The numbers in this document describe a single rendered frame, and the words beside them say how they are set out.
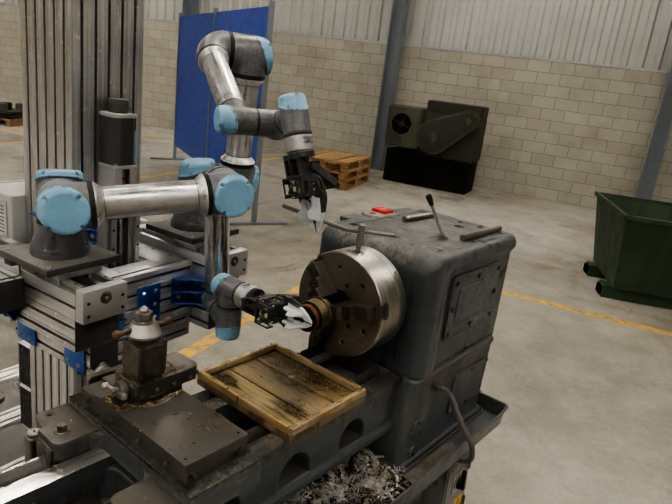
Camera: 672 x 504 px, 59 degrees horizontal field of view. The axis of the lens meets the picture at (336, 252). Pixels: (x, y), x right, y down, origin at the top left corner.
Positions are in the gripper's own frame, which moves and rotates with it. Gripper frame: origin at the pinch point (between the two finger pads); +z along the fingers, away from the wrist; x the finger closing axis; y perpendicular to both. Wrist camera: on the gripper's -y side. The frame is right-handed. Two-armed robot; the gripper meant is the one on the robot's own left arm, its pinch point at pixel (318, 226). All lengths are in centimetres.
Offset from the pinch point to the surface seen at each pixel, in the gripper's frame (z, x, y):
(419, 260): 14.4, 12.7, -27.2
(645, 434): 147, 14, -230
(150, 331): 16, -9, 49
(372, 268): 14.0, 6.2, -12.9
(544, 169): -26, -292, -961
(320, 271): 12.9, -8.2, -7.1
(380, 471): 77, -6, -18
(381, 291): 20.4, 9.1, -11.6
